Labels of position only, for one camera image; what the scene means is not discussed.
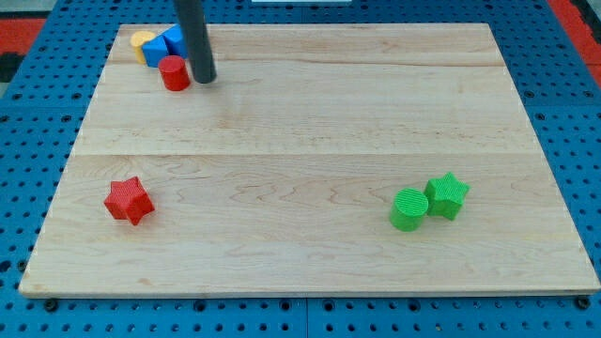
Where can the red cylinder block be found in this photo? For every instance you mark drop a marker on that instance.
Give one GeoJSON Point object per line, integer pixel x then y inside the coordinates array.
{"type": "Point", "coordinates": [174, 73]}

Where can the light wooden board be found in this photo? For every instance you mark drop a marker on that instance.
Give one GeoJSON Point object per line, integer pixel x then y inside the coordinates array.
{"type": "Point", "coordinates": [277, 179]}

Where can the green cylinder block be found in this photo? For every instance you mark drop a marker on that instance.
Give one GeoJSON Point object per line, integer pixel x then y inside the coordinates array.
{"type": "Point", "coordinates": [408, 210]}

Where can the green star block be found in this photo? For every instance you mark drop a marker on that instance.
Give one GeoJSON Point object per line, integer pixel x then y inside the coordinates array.
{"type": "Point", "coordinates": [446, 196]}

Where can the red star block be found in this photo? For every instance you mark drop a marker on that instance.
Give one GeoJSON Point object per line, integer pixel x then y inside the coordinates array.
{"type": "Point", "coordinates": [128, 200]}

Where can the blue cube block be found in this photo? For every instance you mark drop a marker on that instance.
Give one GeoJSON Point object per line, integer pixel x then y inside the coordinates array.
{"type": "Point", "coordinates": [174, 41]}

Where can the blue triangular block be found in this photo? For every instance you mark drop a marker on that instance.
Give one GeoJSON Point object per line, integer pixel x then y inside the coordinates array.
{"type": "Point", "coordinates": [154, 51]}

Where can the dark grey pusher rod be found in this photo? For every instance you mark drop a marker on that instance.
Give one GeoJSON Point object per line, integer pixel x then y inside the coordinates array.
{"type": "Point", "coordinates": [192, 21]}

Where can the yellow cylinder block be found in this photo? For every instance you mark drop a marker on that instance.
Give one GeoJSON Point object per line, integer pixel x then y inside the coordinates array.
{"type": "Point", "coordinates": [137, 41]}

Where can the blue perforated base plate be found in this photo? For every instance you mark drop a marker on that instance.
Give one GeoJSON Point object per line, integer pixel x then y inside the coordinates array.
{"type": "Point", "coordinates": [45, 103]}

